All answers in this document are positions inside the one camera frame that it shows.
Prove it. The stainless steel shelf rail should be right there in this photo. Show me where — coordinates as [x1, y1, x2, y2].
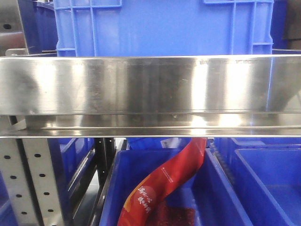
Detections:
[0, 55, 301, 138]

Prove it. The red printed bag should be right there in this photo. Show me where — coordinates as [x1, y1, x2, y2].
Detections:
[117, 137, 207, 226]

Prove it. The blue bin lower right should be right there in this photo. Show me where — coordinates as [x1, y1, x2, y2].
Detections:
[210, 137, 301, 226]

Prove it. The perforated steel upright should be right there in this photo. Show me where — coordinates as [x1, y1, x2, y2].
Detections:
[0, 137, 68, 226]

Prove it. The light blue crate on shelf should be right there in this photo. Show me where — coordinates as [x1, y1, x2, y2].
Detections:
[54, 0, 274, 57]

